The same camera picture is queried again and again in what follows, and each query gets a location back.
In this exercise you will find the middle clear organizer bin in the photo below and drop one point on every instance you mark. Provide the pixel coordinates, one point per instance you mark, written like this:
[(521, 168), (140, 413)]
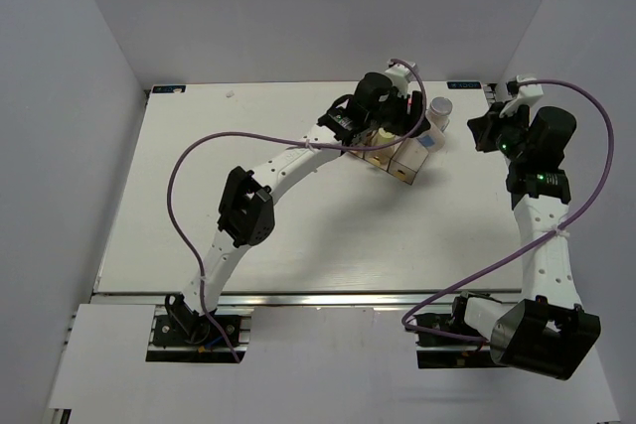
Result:
[(380, 158)]

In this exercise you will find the right blue table sticker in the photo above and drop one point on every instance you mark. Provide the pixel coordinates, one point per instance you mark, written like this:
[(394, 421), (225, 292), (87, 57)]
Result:
[(461, 85)]

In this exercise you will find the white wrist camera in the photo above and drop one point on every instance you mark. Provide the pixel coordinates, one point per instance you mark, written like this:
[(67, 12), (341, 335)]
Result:
[(401, 78), (523, 90)]

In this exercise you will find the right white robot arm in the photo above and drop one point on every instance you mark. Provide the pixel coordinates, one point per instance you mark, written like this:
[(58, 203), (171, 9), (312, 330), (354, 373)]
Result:
[(547, 332)]

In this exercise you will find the yellow lid spice bottle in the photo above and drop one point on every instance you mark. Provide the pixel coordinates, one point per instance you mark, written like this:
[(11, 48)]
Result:
[(383, 139)]

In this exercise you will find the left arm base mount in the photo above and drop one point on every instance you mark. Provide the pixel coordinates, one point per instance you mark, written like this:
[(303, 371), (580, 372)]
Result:
[(180, 335)]

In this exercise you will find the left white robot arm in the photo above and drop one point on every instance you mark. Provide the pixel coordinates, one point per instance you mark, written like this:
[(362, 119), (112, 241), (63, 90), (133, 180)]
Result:
[(246, 210)]

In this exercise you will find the blue table sticker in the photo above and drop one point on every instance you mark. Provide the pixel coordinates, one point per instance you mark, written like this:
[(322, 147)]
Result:
[(461, 85), (168, 89)]

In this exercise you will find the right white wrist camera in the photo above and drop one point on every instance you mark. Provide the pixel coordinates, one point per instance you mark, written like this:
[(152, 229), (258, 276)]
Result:
[(523, 90)]

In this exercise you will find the silver lid white bottle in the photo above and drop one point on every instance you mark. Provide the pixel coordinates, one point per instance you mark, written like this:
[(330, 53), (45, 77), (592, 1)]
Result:
[(438, 112)]

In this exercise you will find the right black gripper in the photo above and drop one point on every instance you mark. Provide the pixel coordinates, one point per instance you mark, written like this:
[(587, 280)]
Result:
[(485, 126)]

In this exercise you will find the left blue table sticker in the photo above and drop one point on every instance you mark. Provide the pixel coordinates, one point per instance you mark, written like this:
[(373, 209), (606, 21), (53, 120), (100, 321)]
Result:
[(168, 89)]

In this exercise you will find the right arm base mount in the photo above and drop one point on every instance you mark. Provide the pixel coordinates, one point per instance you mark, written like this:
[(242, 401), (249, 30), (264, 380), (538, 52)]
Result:
[(445, 341)]

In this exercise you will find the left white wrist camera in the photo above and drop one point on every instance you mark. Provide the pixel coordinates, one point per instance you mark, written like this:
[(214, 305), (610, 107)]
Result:
[(401, 78)]

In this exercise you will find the right clear organizer bin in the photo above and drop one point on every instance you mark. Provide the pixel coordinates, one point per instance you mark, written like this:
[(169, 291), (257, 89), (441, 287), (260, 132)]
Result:
[(407, 160)]

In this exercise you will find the silver lid blue label bottle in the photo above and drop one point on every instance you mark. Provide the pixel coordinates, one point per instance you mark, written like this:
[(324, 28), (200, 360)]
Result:
[(432, 139)]

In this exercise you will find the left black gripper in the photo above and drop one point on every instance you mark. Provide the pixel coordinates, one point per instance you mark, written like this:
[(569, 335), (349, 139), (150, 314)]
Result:
[(405, 121)]

